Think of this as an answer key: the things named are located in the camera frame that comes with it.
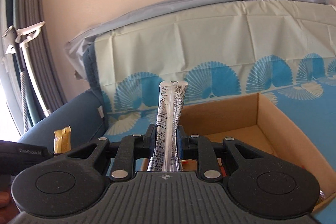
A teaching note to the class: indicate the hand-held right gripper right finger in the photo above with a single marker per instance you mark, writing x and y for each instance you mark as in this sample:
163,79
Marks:
180,142

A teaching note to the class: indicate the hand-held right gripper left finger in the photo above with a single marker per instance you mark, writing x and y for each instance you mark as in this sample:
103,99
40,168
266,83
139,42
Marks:
151,141

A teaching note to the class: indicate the long silver snack packet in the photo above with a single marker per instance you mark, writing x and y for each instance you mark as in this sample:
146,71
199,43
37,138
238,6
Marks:
168,119

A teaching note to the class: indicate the gold candy stick packet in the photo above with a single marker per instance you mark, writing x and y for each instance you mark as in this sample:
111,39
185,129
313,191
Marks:
63,140

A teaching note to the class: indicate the cardboard box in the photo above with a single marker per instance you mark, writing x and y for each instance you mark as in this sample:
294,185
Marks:
236,119

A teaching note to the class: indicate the person's left hand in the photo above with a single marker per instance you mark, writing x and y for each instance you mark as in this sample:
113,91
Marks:
4,199

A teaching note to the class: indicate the white curtain tieback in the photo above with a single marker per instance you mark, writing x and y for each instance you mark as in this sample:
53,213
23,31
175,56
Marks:
26,31

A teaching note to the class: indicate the grey-blue plain cloth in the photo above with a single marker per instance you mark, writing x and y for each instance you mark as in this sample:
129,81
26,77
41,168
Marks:
157,8

